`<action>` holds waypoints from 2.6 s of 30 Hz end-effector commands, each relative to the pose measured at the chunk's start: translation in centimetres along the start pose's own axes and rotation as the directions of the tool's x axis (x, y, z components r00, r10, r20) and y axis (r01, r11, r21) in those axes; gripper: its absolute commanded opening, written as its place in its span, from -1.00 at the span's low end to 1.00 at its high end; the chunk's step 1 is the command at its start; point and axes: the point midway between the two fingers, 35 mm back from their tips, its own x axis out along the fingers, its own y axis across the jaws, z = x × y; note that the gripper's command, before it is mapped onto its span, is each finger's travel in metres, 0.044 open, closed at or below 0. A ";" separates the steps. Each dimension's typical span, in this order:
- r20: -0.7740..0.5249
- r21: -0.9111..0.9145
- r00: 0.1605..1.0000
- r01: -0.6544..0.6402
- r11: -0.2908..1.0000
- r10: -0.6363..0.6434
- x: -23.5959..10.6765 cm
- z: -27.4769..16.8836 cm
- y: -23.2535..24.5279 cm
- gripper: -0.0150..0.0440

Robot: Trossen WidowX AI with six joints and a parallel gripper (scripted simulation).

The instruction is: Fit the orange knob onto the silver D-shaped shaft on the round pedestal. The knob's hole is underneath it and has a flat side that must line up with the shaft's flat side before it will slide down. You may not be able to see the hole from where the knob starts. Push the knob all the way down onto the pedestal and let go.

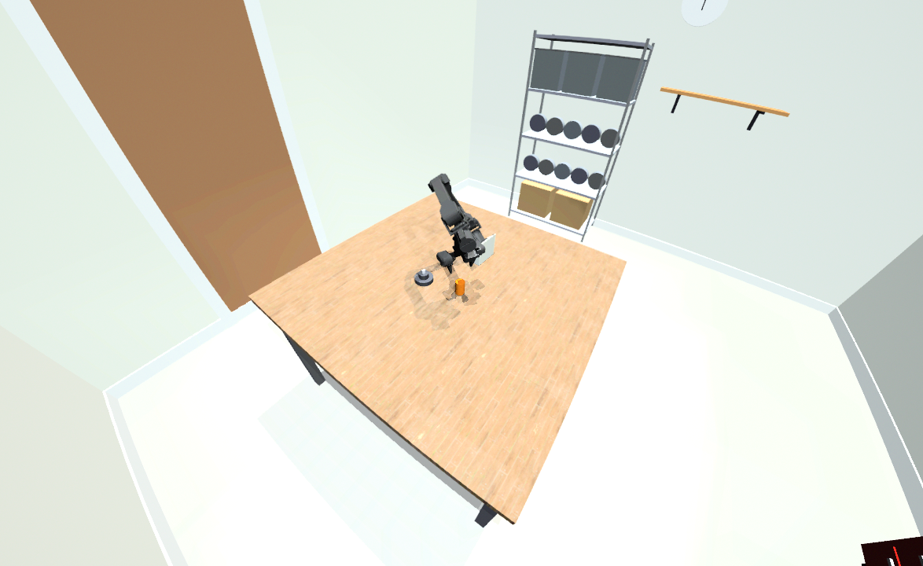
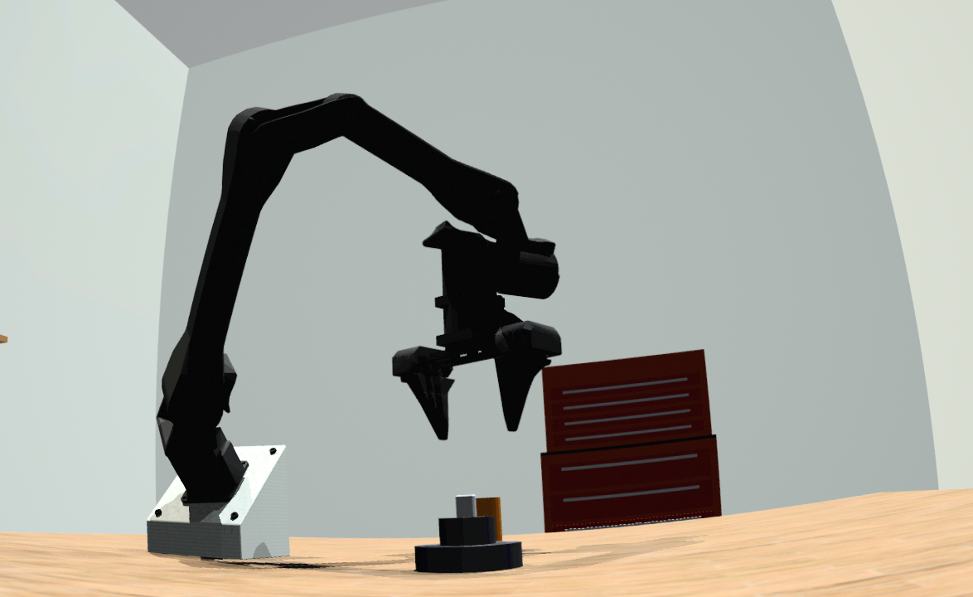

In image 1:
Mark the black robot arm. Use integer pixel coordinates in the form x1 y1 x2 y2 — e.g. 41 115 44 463
428 174 487 263

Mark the grey round pedestal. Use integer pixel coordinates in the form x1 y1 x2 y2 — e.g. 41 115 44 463
414 269 433 286

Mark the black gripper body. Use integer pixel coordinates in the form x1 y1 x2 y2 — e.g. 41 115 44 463
436 237 486 266

